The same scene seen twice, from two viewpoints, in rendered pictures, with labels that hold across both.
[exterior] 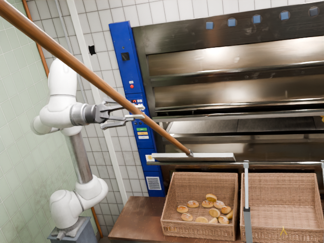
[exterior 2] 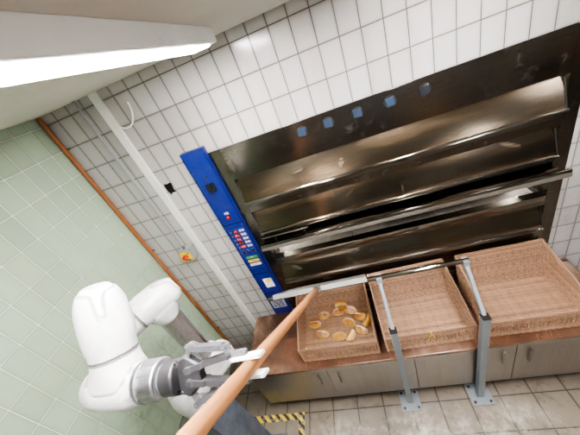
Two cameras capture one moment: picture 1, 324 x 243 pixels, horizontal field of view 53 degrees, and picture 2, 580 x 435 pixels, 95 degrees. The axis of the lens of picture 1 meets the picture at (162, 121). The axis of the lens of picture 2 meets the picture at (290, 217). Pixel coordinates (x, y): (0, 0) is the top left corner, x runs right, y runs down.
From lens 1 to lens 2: 82 cm
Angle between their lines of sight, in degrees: 8
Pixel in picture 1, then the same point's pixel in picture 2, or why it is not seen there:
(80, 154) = (188, 336)
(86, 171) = not seen: hidden behind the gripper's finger
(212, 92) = (320, 204)
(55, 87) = (88, 353)
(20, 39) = (75, 198)
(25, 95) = (104, 261)
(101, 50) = (181, 186)
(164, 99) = (267, 222)
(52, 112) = (98, 397)
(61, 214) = (185, 407)
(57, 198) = not seen: hidden behind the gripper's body
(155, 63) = (249, 186)
